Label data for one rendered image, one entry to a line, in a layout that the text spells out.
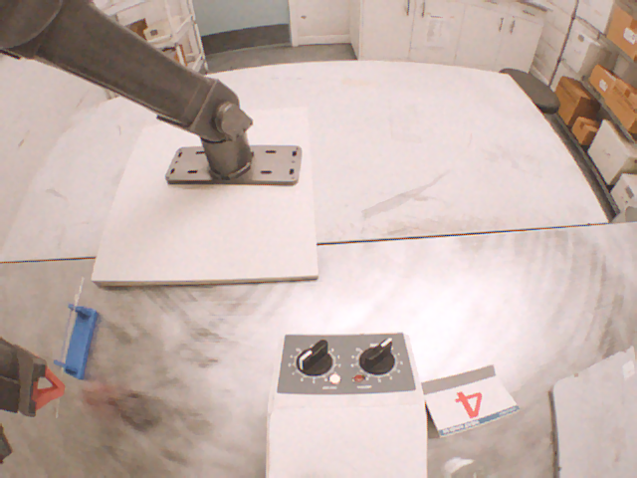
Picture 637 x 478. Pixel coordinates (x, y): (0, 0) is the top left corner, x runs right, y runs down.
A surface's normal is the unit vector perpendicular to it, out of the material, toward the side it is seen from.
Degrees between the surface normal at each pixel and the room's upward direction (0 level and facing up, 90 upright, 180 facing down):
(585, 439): 0
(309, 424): 0
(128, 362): 0
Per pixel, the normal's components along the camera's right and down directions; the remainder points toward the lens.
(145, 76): 0.84, 0.47
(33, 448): -0.04, -0.53
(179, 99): 0.76, 0.46
